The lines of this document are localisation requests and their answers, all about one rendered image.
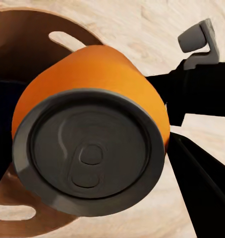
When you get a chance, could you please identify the can of soda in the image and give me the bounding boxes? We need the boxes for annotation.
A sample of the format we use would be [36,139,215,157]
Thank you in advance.
[11,45,170,217]
[0,80,28,135]

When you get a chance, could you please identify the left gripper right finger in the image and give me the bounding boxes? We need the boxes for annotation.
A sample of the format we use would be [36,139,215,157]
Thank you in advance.
[167,132,225,238]

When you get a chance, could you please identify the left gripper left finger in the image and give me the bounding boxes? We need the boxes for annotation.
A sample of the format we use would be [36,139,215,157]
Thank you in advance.
[0,132,12,180]

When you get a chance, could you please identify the trash can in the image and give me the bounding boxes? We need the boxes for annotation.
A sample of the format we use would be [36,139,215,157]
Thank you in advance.
[0,6,106,238]

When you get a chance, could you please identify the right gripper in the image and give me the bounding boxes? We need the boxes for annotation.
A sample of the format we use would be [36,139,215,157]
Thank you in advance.
[146,59,225,126]

